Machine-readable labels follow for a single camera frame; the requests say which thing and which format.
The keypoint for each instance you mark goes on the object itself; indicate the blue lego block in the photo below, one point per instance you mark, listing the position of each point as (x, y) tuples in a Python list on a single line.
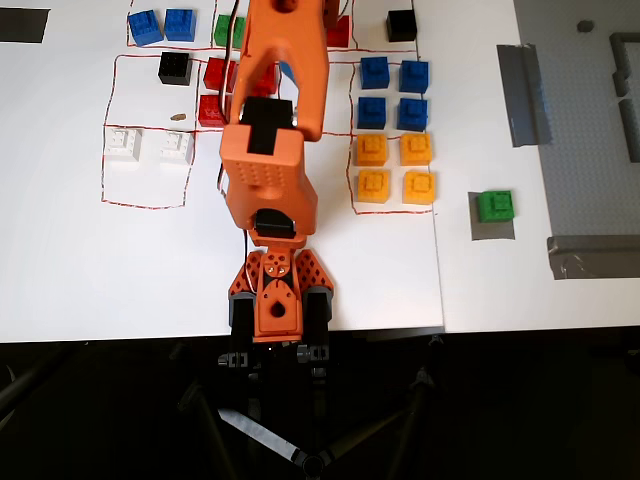
[(375, 74), (145, 29), (413, 115), (414, 76), (371, 113), (180, 25)]

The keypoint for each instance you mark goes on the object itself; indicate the grey lego baseplate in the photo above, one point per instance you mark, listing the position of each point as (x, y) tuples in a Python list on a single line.
[(575, 150)]

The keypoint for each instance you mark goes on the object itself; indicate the black tape patch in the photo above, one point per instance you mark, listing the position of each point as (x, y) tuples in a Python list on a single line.
[(25, 25)]

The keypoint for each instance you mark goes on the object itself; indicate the grey square tape marker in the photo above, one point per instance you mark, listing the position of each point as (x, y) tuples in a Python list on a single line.
[(492, 232)]

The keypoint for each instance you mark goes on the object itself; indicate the small grey lego stud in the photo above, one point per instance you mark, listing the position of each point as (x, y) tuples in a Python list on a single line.
[(585, 26)]

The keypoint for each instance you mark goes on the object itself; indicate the yellow lego block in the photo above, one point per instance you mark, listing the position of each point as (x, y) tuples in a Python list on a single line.
[(374, 186), (372, 150), (416, 149), (419, 187)]

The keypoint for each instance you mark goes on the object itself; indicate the black lego block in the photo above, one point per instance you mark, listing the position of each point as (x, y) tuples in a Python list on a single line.
[(401, 26), (175, 69)]

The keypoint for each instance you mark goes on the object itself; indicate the grey duct tape strip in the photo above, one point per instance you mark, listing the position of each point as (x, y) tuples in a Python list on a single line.
[(595, 257), (525, 95)]

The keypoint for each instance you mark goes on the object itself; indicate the small brown debris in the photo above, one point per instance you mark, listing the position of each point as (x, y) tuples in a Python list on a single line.
[(178, 117)]

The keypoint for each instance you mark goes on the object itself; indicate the red lego block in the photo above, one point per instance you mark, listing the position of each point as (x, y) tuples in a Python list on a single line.
[(340, 32), (265, 82), (210, 112), (215, 75)]

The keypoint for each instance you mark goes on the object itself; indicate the green lego block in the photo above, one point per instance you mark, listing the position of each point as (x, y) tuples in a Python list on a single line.
[(496, 206), (222, 30)]

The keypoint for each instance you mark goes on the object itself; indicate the black tripod stand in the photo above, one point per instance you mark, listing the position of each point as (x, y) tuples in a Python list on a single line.
[(255, 430)]

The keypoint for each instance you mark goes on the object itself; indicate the white lego block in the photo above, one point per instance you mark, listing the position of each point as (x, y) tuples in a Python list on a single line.
[(176, 148), (122, 145)]

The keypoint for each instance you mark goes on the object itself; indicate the grey black table clamp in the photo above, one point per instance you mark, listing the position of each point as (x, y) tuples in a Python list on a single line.
[(242, 320), (317, 315)]

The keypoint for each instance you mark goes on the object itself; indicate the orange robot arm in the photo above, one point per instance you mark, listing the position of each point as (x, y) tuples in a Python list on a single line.
[(270, 170)]

